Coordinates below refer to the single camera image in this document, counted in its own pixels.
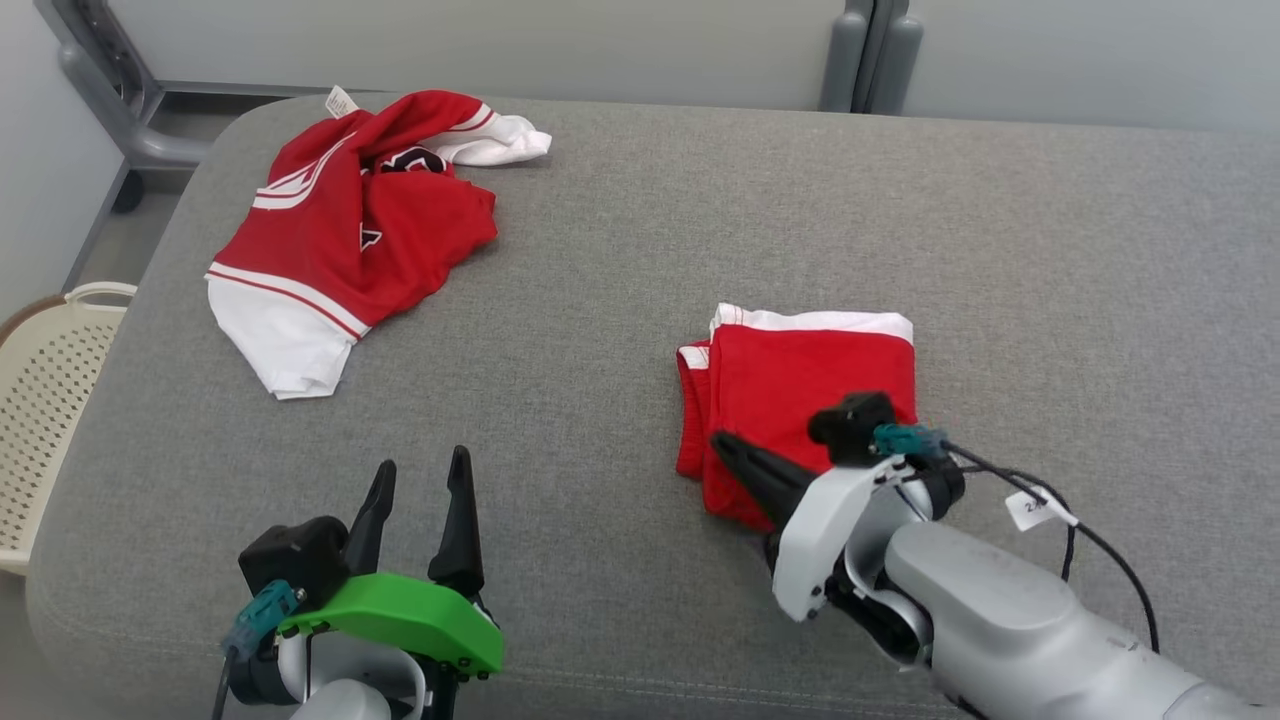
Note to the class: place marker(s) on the grey partition joint post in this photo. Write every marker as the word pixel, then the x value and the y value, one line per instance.
pixel 870 55

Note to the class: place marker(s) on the red shorts with white trim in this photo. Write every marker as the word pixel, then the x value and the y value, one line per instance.
pixel 800 370

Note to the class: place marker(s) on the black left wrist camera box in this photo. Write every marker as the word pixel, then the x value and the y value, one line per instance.
pixel 295 560

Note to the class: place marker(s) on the red white-sleeved shirt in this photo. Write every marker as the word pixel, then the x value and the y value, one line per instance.
pixel 340 240

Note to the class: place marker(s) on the teal left camera connector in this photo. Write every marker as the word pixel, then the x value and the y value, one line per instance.
pixel 262 612

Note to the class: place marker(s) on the teal camera connector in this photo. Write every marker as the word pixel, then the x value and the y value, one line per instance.
pixel 262 612
pixel 908 440

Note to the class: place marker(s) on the grey fabric sofa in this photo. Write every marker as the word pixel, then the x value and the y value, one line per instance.
pixel 640 250

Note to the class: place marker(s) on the cream perforated laundry basket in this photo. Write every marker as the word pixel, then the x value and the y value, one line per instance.
pixel 45 400

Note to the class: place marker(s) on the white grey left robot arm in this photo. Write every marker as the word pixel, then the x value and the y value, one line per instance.
pixel 340 700

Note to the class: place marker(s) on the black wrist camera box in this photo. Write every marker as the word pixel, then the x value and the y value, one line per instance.
pixel 850 425
pixel 295 560

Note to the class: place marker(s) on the grey metal wheeled frame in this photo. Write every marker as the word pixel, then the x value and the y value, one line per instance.
pixel 100 70

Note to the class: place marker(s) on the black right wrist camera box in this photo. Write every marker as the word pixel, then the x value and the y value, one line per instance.
pixel 850 425

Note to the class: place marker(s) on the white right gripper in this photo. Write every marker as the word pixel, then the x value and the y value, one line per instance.
pixel 830 520

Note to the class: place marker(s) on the teal right camera connector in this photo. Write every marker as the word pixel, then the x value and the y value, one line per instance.
pixel 908 440

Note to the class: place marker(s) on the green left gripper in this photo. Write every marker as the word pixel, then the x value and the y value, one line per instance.
pixel 410 615

